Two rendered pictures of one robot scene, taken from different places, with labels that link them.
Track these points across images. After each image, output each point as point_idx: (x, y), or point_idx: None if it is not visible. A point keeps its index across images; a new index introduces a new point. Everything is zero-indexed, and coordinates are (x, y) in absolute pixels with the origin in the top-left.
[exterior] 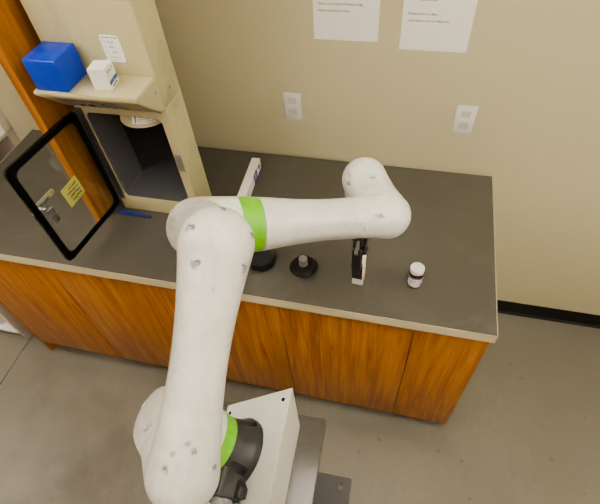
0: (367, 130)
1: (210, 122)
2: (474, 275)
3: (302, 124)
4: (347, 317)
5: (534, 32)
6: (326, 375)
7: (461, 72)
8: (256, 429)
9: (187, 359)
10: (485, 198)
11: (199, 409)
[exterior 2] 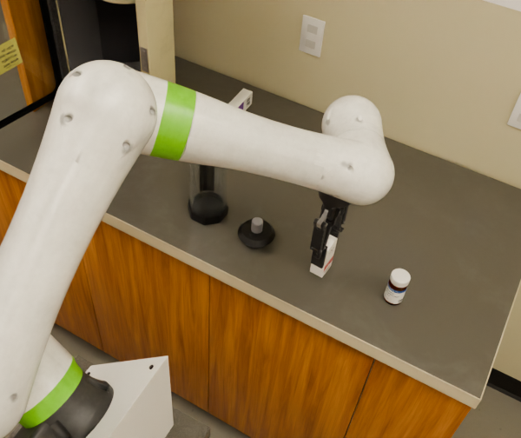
0: (398, 93)
1: (207, 32)
2: (478, 313)
3: (318, 63)
4: (290, 314)
5: None
6: (252, 397)
7: None
8: (104, 394)
9: (20, 240)
10: None
11: (15, 310)
